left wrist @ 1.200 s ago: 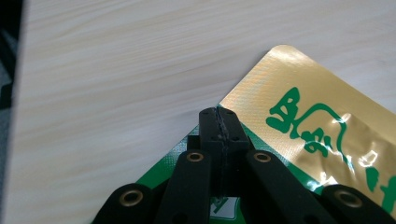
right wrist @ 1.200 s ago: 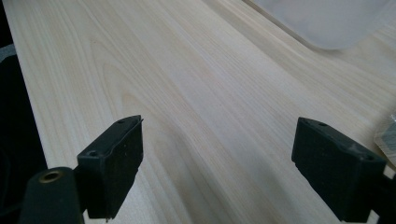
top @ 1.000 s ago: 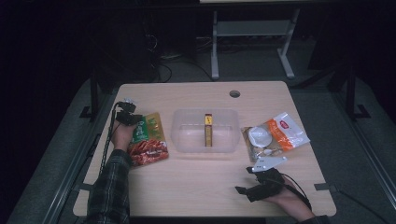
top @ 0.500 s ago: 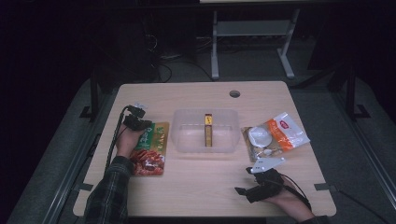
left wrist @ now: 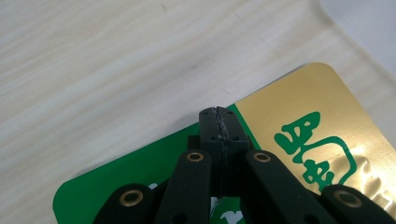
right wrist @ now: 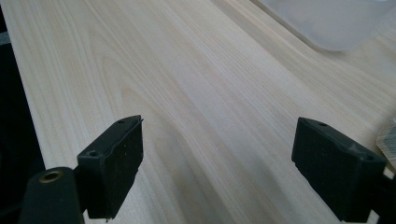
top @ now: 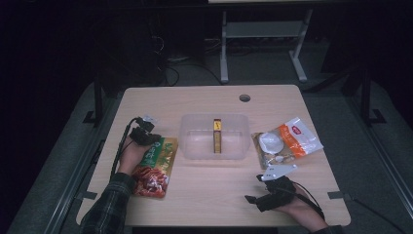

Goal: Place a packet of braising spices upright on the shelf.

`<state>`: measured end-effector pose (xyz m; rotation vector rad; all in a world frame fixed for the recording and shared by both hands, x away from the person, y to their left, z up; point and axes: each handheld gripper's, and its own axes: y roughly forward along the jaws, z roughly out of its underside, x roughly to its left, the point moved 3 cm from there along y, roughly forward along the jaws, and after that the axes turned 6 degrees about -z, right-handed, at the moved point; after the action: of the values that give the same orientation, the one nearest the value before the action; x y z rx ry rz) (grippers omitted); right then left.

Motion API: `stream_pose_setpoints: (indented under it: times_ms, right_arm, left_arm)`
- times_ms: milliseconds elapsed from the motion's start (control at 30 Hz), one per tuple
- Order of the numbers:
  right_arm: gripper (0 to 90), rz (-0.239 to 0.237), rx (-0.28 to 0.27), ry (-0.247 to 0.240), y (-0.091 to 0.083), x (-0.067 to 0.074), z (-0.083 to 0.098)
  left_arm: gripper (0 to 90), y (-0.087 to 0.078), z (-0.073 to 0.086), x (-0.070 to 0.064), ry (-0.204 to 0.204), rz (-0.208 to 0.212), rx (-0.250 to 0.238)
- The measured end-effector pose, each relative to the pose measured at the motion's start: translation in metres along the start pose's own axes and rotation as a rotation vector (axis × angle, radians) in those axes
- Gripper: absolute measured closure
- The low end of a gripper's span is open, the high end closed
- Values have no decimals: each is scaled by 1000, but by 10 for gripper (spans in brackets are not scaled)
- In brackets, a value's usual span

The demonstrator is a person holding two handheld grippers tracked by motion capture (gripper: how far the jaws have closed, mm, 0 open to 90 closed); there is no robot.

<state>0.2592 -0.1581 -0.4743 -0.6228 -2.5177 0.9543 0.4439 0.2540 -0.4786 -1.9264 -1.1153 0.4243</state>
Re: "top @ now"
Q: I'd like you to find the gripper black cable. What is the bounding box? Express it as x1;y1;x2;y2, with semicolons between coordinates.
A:
109;117;139;179
291;180;325;220

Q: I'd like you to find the person's left hand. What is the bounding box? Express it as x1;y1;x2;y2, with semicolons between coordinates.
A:
117;136;152;176

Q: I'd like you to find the green and red snack packet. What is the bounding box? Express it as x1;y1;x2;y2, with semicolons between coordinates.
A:
131;136;179;199

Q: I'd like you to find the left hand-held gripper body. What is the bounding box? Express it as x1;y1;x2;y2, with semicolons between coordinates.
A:
129;114;163;146

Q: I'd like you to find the narrow yellow and red box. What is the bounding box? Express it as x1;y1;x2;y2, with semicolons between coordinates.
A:
212;118;223;154

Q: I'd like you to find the white metal table frame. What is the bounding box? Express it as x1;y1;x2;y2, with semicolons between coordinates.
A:
219;9;315;84

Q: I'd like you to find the black metal stand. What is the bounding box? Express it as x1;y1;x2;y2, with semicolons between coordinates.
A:
359;66;388;128
82;72;105;128

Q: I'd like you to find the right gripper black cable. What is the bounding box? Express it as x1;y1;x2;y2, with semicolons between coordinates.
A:
291;180;325;220

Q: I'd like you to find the orange and white snack packet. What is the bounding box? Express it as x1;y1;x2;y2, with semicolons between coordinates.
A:
278;116;324;159

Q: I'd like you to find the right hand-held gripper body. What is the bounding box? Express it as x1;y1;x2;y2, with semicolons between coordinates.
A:
256;164;298;213

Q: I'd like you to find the person's right hand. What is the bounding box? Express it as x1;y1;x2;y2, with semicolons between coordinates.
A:
276;189;329;233

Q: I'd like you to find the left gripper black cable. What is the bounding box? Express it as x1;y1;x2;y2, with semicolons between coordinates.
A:
109;117;139;179

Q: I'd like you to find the grey tape strip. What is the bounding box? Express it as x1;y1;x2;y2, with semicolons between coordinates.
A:
76;190;98;201
326;190;353;201

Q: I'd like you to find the clear snack packet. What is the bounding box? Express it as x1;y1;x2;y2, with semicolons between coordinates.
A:
251;131;296;170

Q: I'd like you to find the black floor cable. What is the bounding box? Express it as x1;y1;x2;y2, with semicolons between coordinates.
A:
159;35;225;87

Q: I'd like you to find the clear plastic container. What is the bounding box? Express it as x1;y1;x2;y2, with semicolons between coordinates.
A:
178;112;251;161

